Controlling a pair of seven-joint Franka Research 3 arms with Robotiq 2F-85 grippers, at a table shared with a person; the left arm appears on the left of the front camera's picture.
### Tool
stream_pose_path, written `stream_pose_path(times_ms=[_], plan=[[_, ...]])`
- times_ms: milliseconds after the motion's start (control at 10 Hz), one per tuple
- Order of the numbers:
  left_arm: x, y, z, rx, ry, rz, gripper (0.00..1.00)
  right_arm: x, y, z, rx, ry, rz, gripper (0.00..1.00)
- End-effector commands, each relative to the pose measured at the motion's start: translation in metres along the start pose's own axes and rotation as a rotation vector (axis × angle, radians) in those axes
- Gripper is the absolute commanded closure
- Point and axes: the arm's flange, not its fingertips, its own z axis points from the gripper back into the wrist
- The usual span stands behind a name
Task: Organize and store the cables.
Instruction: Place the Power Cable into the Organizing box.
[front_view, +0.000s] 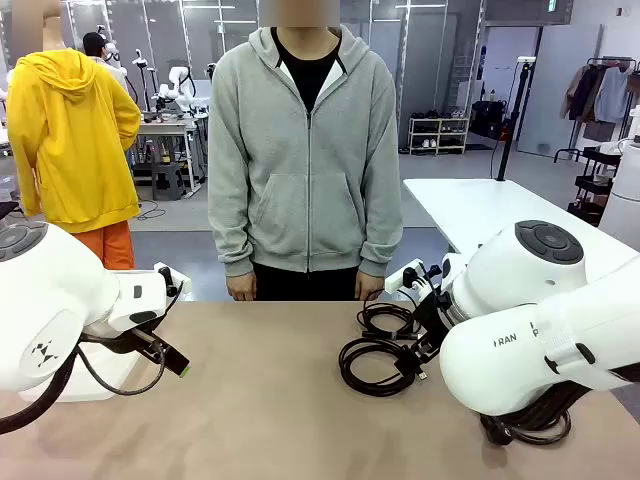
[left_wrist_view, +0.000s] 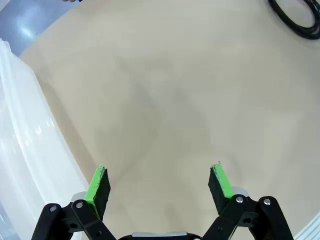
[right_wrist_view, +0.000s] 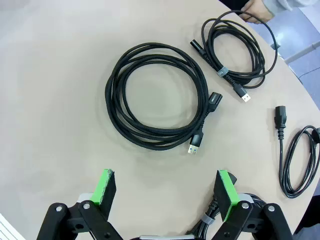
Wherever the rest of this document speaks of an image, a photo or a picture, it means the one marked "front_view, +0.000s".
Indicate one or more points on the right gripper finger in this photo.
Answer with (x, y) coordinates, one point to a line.
(407, 362)
(426, 349)

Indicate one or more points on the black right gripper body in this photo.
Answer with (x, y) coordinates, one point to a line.
(432, 320)

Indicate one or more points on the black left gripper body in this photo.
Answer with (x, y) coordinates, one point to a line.
(115, 340)

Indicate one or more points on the grey-sleeved right forearm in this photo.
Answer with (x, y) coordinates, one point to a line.
(230, 240)

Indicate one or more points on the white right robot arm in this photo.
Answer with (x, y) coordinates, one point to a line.
(500, 370)

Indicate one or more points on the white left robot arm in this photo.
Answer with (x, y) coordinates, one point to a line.
(50, 300)

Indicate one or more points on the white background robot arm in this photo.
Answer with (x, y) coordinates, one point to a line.
(180, 90)

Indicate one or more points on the grey-sleeved left forearm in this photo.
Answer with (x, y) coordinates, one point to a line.
(380, 240)

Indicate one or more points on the person's left hand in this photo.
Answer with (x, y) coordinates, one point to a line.
(367, 286)

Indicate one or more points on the person's right hand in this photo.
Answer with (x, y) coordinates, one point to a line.
(241, 287)

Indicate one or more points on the clear plastic storage container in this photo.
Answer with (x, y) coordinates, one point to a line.
(75, 390)

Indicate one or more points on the white side table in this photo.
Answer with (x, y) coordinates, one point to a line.
(475, 205)

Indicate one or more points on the grey step stool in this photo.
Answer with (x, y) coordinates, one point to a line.
(169, 180)

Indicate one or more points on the wooden shoe rack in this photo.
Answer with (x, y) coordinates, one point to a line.
(440, 135)

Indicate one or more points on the person in grey hoodie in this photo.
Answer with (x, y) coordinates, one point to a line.
(300, 175)

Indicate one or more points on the black bags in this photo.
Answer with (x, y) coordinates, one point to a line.
(490, 120)

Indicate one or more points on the black pole with white top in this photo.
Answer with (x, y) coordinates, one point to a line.
(510, 125)

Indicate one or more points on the black utility cart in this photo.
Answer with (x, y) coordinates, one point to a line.
(595, 185)

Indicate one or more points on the cluttered background workbench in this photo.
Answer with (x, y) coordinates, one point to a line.
(165, 130)

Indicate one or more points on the mannequin in yellow hoodie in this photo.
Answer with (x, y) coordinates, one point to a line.
(65, 125)

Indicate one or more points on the white cylindrical appliance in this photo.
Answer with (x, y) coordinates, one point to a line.
(622, 200)

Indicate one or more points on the white partition panel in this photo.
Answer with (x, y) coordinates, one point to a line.
(560, 90)

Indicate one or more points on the clothes rack with garments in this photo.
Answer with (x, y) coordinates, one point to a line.
(600, 95)

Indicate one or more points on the background person in beige jacket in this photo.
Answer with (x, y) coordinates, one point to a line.
(97, 45)

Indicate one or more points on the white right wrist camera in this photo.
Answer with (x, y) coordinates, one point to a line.
(400, 282)

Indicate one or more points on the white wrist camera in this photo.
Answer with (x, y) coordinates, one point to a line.
(172, 280)
(400, 282)

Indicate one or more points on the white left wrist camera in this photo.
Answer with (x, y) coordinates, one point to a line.
(172, 280)

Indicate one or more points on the black stand with white camera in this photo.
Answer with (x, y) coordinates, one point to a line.
(141, 62)

